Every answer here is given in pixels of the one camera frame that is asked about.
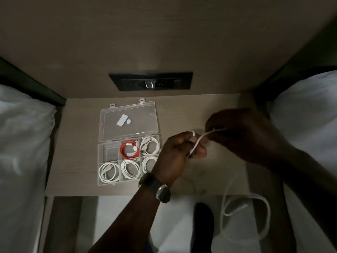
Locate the person's left hand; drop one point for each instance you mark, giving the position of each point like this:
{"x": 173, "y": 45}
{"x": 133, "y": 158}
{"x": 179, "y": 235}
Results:
{"x": 171, "y": 158}

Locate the person's right hand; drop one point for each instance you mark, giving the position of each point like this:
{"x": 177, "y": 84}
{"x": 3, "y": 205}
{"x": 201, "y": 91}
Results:
{"x": 244, "y": 134}

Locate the person's right fingers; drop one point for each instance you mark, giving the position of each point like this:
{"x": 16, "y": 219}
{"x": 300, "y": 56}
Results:
{"x": 213, "y": 123}

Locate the person's left thumb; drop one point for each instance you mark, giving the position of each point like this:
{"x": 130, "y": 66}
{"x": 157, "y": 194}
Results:
{"x": 188, "y": 136}

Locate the person's left forearm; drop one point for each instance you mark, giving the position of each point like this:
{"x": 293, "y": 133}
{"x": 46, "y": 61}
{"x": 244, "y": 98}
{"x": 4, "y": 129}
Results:
{"x": 131, "y": 223}

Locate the person's right forearm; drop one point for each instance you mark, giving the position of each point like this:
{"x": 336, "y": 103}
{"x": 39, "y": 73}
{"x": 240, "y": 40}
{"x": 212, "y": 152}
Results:
{"x": 308, "y": 181}

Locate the white rectangular sticker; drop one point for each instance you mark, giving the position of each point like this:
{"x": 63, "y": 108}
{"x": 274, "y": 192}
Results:
{"x": 122, "y": 120}

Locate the clear plastic organizer box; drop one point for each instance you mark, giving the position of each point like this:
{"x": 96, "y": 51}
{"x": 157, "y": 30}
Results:
{"x": 112, "y": 153}

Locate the person's dark shoe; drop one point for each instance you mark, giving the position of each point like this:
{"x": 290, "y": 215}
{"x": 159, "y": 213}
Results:
{"x": 202, "y": 226}

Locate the dark bed headboard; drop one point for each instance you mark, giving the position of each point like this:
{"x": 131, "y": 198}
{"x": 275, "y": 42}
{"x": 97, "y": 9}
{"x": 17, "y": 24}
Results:
{"x": 305, "y": 60}
{"x": 31, "y": 86}

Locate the black wall outlet panel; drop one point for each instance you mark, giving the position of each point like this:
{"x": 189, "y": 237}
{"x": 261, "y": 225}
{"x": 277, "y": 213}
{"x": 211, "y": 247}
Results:
{"x": 126, "y": 81}

